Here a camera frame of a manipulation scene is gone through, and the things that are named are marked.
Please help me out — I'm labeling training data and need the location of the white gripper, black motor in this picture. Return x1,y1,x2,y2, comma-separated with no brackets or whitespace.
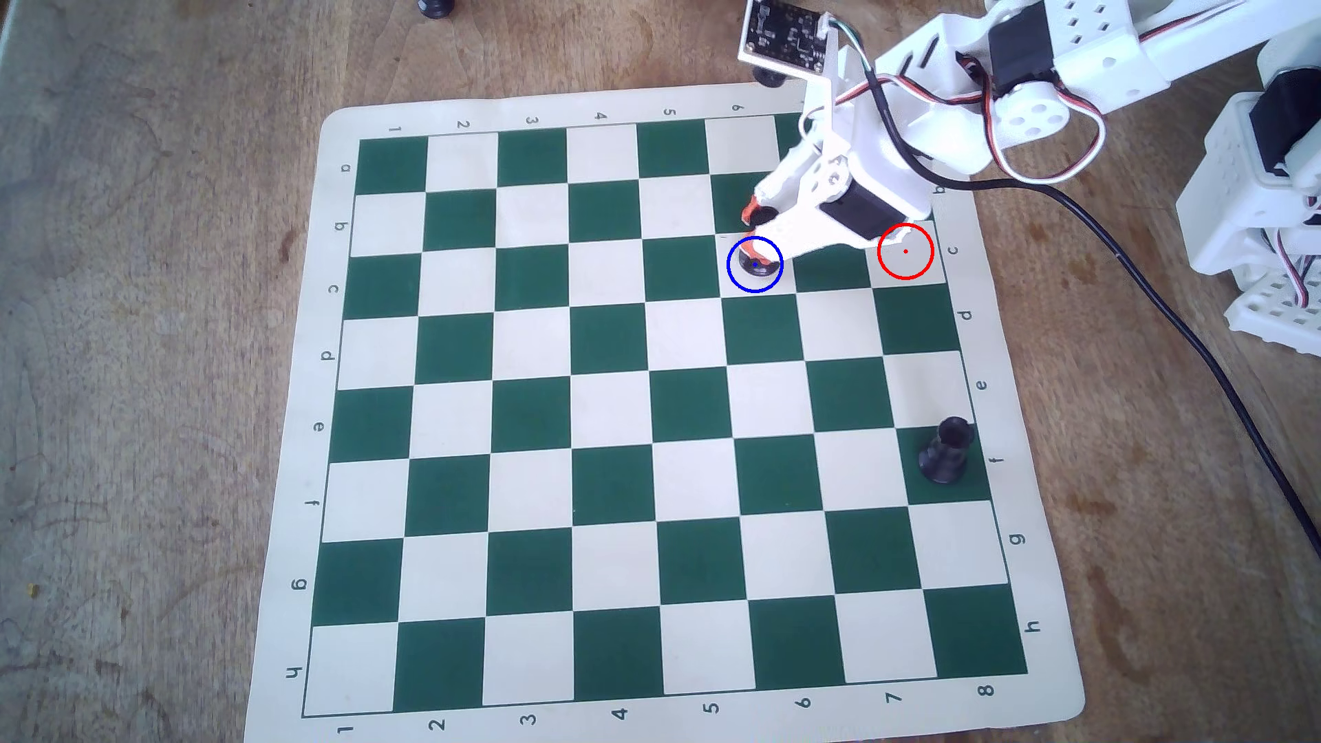
740,45,937,274

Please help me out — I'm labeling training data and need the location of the black chess rook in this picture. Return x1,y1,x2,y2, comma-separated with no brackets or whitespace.
743,204,782,278
917,416,978,486

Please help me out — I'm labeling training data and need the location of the gripper camera board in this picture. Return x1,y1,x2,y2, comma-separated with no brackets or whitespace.
740,0,840,90

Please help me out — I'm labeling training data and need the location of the thick black cable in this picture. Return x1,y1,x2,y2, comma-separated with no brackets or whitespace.
865,64,1321,561

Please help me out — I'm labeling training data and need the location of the red white black servo wire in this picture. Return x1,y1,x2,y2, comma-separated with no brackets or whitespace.
954,50,1108,186
1274,222,1321,307

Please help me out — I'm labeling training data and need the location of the green and white chess mat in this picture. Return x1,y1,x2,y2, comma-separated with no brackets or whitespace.
244,70,1087,743

